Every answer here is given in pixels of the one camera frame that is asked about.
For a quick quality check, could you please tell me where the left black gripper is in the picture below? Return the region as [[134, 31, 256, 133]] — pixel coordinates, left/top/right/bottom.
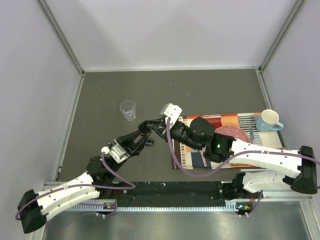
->
[[108, 126, 151, 174]]

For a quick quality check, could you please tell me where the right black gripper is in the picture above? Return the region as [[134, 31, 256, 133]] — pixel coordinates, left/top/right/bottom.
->
[[148, 117, 203, 152]]

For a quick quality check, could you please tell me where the black oval earbud case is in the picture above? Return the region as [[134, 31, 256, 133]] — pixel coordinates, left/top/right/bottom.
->
[[138, 120, 152, 137]]

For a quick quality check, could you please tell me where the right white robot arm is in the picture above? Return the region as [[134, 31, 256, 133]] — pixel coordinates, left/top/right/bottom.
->
[[138, 116, 320, 198]]

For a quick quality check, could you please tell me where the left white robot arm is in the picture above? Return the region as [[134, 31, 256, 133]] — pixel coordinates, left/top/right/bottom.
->
[[15, 130, 151, 234]]

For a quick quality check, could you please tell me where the clear plastic cup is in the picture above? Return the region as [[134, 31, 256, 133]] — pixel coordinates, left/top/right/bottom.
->
[[119, 100, 137, 121]]

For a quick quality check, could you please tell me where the colourful patterned placemat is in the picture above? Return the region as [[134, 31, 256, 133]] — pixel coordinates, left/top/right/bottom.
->
[[172, 112, 283, 170]]

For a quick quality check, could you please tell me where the pink dotted plate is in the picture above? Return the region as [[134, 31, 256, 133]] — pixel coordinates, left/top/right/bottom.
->
[[215, 125, 251, 143]]

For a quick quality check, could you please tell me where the light blue mug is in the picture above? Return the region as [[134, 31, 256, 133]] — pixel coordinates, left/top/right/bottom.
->
[[255, 109, 284, 132]]

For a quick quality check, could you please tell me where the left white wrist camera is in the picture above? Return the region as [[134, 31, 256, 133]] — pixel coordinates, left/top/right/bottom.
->
[[101, 143, 129, 164]]

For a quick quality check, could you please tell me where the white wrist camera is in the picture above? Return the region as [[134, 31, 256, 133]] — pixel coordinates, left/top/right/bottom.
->
[[160, 103, 183, 129], [101, 143, 129, 164]]

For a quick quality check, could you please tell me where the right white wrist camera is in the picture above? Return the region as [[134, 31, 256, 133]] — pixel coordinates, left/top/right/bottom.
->
[[160, 103, 183, 129]]

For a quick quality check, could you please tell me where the pink handled fork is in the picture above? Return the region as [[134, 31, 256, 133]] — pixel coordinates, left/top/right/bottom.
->
[[199, 150, 208, 168]]

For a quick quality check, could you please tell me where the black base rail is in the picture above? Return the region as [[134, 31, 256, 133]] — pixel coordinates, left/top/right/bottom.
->
[[107, 181, 238, 208]]

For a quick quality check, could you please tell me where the pink handled knife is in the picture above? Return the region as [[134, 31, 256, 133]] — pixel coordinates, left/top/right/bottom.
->
[[247, 122, 255, 144]]

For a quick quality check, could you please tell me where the aluminium frame profile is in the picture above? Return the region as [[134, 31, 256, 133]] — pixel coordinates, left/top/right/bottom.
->
[[64, 189, 312, 216]]

